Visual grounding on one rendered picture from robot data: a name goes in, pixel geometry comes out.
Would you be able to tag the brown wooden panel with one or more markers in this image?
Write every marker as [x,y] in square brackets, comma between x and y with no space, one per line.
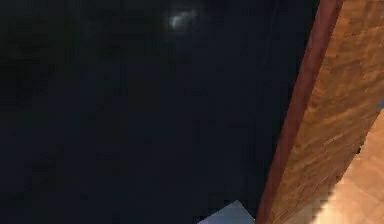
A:
[336,100]

